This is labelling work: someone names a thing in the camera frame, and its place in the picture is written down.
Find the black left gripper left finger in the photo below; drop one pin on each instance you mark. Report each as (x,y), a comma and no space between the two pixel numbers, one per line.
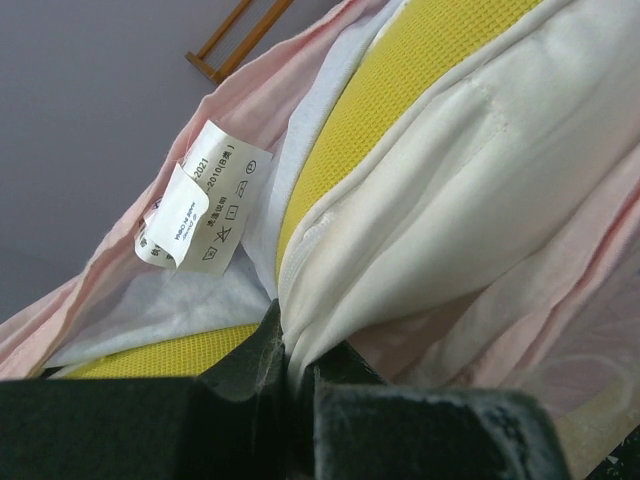
(222,424)

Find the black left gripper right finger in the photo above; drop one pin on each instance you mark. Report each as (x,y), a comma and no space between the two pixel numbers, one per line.
(361,427)

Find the blue and pink printed pillowcase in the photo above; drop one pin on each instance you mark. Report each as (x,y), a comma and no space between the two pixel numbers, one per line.
(550,250)

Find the white and yellow pillow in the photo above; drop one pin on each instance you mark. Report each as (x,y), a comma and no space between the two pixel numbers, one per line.
(410,190)

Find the white care label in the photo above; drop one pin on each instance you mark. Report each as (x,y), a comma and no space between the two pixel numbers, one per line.
(197,223)

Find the wooden rack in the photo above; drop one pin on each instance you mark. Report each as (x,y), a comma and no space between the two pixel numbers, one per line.
(238,34)

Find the black table front rail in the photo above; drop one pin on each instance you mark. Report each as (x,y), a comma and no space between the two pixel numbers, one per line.
(623,463)

